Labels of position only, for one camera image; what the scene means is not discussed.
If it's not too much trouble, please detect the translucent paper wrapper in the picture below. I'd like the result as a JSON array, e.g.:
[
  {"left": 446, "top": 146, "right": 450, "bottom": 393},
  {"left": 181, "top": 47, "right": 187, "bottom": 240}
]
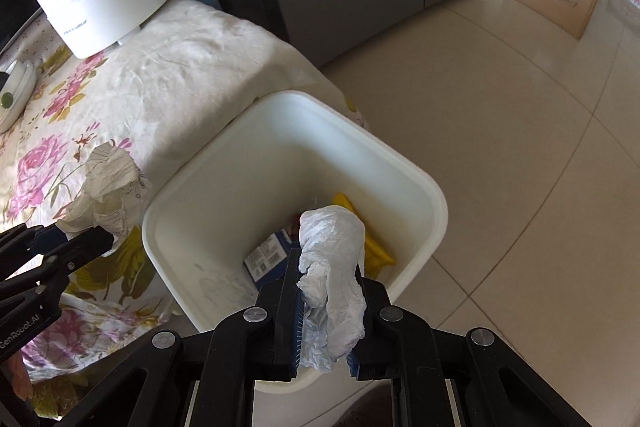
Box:
[{"left": 57, "top": 141, "right": 153, "bottom": 240}]

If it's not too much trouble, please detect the white device with green button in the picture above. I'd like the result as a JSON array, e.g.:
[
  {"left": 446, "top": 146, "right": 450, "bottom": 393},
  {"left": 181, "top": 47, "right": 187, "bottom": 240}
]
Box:
[{"left": 0, "top": 59, "right": 38, "bottom": 134}]

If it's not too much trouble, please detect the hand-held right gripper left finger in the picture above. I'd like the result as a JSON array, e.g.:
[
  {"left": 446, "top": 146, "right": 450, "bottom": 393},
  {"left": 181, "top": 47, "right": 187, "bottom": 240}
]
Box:
[{"left": 47, "top": 247, "right": 308, "bottom": 427}]

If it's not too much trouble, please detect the person's left hand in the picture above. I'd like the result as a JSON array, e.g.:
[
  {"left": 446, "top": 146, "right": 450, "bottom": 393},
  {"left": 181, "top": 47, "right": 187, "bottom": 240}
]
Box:
[{"left": 2, "top": 349, "right": 32, "bottom": 408}]

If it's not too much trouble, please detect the white tissue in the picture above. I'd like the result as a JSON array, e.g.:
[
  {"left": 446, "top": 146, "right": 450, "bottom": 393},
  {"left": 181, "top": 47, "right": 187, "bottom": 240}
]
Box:
[{"left": 296, "top": 204, "right": 368, "bottom": 373}]

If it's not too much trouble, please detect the blue cardboard box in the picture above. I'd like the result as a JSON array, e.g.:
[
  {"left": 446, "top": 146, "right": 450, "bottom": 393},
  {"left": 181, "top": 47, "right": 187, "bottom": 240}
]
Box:
[{"left": 243, "top": 228, "right": 301, "bottom": 292}]

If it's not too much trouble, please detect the white plastic bin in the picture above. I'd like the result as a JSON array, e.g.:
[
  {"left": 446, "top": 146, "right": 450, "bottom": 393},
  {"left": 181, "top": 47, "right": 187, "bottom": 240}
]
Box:
[{"left": 141, "top": 91, "right": 448, "bottom": 395}]

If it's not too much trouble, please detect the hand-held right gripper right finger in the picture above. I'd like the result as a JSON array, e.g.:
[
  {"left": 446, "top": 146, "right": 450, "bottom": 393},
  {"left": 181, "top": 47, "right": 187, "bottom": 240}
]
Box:
[{"left": 345, "top": 259, "right": 593, "bottom": 427}]

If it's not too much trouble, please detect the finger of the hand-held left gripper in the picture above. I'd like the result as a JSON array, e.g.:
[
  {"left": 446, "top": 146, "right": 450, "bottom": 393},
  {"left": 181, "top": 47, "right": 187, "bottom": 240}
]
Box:
[
  {"left": 0, "top": 226, "right": 115, "bottom": 308},
  {"left": 0, "top": 222, "right": 68, "bottom": 280}
]

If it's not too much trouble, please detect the floral tablecloth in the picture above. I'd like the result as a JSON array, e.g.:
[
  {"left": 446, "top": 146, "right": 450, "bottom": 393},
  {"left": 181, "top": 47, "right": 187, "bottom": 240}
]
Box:
[{"left": 0, "top": 0, "right": 368, "bottom": 383}]

